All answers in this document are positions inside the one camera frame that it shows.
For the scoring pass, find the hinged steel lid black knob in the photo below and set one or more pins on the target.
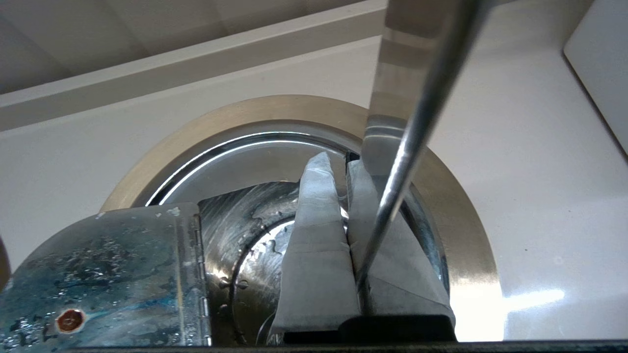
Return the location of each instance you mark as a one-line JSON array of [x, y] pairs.
[[98, 274]]

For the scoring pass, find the white utensil holder box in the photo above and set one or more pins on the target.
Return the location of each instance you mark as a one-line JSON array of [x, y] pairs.
[[603, 63]]

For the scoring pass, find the steel soup pot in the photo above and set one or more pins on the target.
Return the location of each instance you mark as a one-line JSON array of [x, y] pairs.
[[230, 230]]

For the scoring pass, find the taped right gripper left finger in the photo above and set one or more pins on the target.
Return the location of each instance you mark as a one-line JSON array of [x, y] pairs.
[[319, 255]]

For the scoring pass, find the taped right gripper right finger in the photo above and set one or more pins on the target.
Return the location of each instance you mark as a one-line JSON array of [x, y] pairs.
[[412, 284]]

